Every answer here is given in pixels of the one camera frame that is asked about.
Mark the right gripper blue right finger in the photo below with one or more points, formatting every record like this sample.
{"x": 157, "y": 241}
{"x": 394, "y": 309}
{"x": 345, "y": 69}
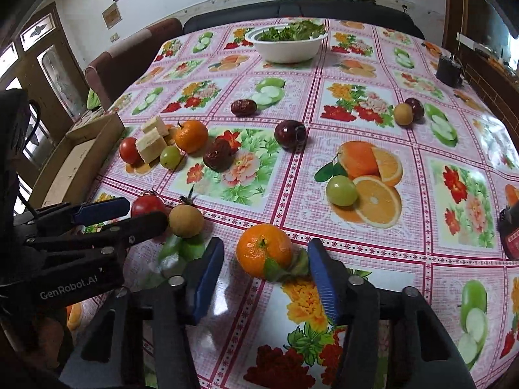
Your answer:
{"x": 330, "y": 278}

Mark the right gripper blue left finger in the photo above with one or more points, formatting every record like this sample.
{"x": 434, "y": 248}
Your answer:
{"x": 202, "y": 277}

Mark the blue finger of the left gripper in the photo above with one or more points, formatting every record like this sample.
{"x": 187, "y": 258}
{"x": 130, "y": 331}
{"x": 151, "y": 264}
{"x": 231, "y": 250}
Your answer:
{"x": 129, "y": 232}
{"x": 94, "y": 213}

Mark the red tomato with stem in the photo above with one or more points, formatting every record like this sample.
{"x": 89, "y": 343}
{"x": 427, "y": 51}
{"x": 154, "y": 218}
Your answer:
{"x": 147, "y": 203}

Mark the brown longan fruit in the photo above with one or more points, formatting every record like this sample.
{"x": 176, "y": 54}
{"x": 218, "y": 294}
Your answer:
{"x": 186, "y": 221}
{"x": 403, "y": 114}

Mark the orange mandarin with leaf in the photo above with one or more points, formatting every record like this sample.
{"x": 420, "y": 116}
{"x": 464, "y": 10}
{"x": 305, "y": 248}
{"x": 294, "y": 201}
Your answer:
{"x": 261, "y": 243}

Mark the red cherry tomato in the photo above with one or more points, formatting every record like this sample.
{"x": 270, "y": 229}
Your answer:
{"x": 128, "y": 151}

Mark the green grape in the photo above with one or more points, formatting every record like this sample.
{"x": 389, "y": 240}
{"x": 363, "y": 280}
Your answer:
{"x": 170, "y": 158}
{"x": 341, "y": 191}

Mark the cream cake cube front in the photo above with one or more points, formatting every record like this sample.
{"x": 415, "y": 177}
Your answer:
{"x": 150, "y": 146}

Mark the dark red jujube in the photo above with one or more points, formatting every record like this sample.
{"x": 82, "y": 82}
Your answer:
{"x": 219, "y": 156}
{"x": 244, "y": 107}

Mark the dark red plum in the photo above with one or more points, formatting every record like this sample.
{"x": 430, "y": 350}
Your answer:
{"x": 290, "y": 133}

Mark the cardboard tray box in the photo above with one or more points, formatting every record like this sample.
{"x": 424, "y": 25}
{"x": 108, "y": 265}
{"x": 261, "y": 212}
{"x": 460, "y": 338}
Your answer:
{"x": 69, "y": 172}

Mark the green cushion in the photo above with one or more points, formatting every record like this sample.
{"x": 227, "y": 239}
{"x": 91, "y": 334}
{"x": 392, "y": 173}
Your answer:
{"x": 93, "y": 101}

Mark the brown armchair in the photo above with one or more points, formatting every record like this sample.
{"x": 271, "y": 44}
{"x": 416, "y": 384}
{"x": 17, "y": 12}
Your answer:
{"x": 114, "y": 70}

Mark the fruit print pink tablecloth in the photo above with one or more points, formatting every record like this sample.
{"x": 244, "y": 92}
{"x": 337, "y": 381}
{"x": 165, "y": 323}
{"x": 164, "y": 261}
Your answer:
{"x": 429, "y": 194}

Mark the wooden glass door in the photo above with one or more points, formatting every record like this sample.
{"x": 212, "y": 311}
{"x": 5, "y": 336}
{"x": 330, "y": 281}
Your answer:
{"x": 40, "y": 60}

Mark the red black device right edge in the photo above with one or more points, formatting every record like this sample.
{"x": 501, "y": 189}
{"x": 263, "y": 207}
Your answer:
{"x": 508, "y": 228}

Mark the white bowl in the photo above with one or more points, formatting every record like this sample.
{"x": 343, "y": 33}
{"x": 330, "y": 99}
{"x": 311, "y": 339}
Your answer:
{"x": 285, "y": 52}

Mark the black cup on table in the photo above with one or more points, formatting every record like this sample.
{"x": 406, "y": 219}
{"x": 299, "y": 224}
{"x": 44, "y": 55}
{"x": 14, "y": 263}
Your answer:
{"x": 449, "y": 71}

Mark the green lettuce leaves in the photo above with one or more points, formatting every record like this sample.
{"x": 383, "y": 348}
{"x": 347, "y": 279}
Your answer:
{"x": 297, "y": 31}

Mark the black leather sofa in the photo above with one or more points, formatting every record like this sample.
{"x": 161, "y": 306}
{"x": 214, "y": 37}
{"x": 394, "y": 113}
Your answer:
{"x": 365, "y": 11}

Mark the wooden sideboard with clutter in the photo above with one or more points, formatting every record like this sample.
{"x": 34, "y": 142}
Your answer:
{"x": 475, "y": 31}

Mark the small wall plaque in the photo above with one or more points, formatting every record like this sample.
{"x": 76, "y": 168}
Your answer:
{"x": 111, "y": 16}

